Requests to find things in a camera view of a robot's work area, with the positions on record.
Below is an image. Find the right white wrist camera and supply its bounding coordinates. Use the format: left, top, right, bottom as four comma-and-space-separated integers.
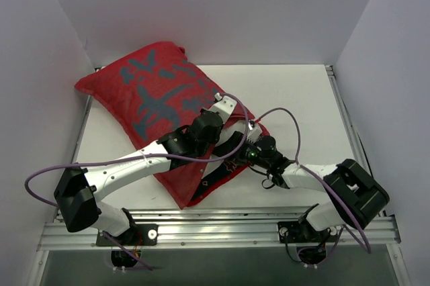
247, 121, 263, 143

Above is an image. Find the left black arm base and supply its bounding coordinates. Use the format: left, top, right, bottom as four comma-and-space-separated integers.
113, 224, 159, 246

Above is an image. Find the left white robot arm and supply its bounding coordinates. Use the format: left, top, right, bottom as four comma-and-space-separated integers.
54, 108, 228, 245

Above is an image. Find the red pillowcase with grey print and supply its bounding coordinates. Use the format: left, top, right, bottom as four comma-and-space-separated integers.
73, 41, 269, 210

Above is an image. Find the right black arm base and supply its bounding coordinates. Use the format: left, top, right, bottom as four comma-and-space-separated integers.
277, 221, 338, 244

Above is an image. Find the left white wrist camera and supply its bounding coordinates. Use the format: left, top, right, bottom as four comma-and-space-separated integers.
208, 93, 237, 124

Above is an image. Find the white pillow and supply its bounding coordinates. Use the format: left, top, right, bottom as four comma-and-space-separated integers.
217, 120, 252, 145

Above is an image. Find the aluminium front rail frame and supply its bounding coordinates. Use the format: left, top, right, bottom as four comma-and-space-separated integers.
37, 207, 400, 251

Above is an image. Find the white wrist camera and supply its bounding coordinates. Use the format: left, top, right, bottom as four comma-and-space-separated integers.
247, 121, 263, 143
208, 93, 237, 124

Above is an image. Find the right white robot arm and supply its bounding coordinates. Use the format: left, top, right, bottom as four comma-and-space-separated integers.
228, 136, 390, 241

